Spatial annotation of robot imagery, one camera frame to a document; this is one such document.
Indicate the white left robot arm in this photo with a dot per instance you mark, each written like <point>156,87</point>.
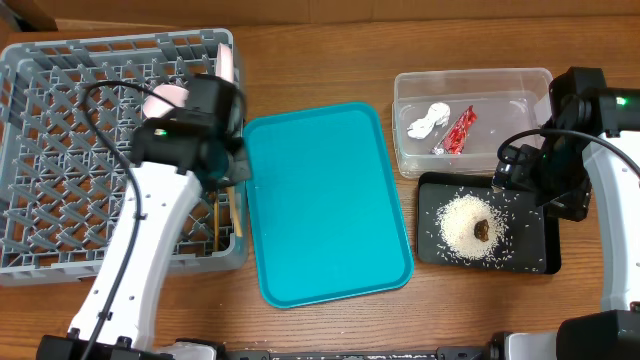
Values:
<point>117,318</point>

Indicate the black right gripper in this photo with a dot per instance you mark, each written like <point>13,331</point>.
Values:
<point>574,204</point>

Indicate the brown food lump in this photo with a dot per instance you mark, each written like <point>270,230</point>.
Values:
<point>481,230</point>

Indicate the clear plastic bin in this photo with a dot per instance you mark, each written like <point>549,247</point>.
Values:
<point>506,101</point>

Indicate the white rice pile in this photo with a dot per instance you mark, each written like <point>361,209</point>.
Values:
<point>456,220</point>

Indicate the white napkin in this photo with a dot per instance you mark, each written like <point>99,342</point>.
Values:
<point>438,114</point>

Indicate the red snack wrapper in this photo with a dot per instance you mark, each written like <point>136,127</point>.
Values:
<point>454,140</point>

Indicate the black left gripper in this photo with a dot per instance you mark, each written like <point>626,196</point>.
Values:
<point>236,167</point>

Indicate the grey dish rack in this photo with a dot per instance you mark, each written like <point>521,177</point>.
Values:
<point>61,190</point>

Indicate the teal serving tray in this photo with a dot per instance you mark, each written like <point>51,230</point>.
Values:
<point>326,219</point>

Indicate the small pink bowl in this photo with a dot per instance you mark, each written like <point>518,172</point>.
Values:
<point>164,99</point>

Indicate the wooden chopstick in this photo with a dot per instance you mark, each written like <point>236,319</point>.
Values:
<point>216,223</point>
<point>235,217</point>

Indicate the black tray bin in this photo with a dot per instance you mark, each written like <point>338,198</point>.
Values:
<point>531,244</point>

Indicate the large white plate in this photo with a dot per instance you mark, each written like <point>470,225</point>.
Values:
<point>224,63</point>

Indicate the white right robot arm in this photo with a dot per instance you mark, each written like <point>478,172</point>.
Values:
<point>590,152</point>

